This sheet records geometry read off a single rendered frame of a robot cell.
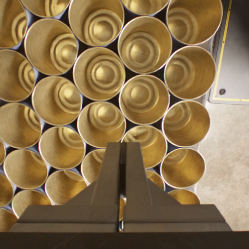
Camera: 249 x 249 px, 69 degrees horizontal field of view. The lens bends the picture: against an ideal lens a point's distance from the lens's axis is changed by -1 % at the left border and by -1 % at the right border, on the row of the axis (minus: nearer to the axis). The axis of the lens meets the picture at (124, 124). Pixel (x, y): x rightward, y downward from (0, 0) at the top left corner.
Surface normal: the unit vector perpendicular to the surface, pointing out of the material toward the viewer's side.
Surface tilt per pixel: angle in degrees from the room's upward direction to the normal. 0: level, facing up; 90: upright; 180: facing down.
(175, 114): 2
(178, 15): 2
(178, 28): 2
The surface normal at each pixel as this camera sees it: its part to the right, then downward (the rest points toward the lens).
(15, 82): 0.94, -0.32
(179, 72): -0.01, 0.26
